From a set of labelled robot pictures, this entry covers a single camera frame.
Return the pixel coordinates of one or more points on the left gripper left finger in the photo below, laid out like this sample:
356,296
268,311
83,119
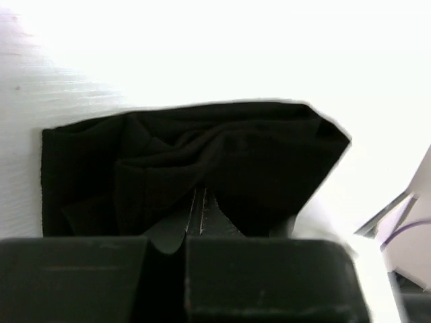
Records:
167,234

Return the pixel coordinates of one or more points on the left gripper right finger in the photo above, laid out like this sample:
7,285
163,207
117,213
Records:
212,221

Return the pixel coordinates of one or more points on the black skirt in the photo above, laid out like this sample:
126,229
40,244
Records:
119,175

